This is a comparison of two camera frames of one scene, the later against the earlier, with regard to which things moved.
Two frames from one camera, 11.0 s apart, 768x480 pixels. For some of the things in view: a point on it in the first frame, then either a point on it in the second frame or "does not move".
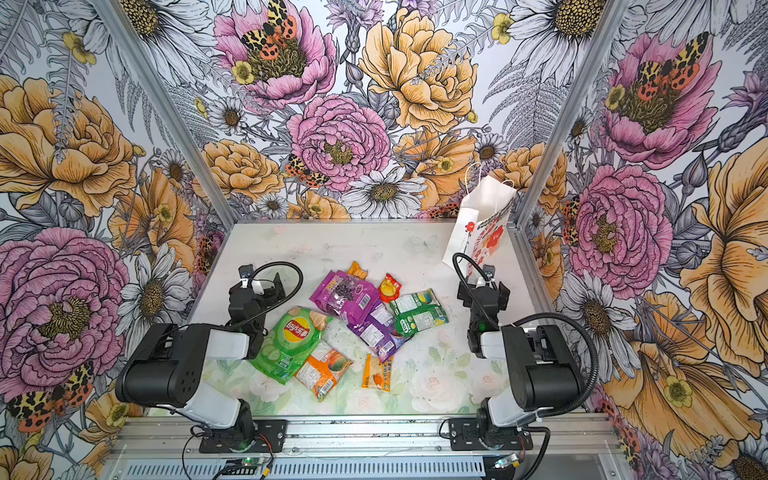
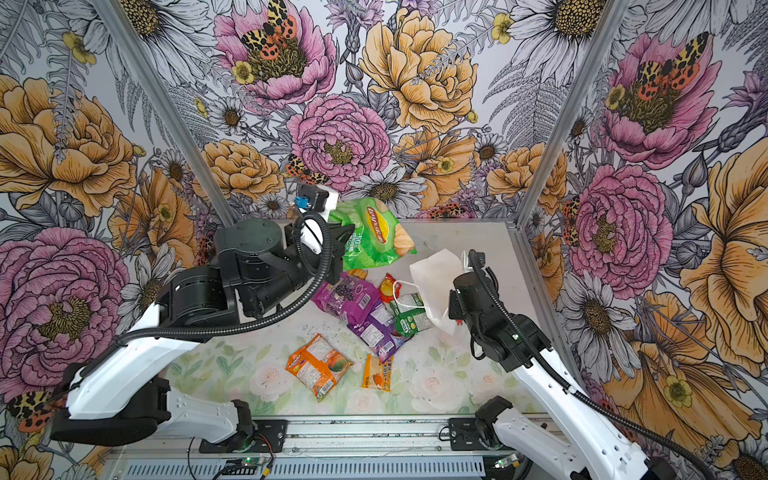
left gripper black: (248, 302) → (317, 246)
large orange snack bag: (321, 371) does not move
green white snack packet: (416, 312) does not move
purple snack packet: (374, 332) does not move
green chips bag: (290, 342) → (378, 238)
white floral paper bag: (480, 221) → (434, 277)
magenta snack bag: (345, 296) does not move
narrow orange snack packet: (376, 373) does not move
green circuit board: (245, 466) does not move
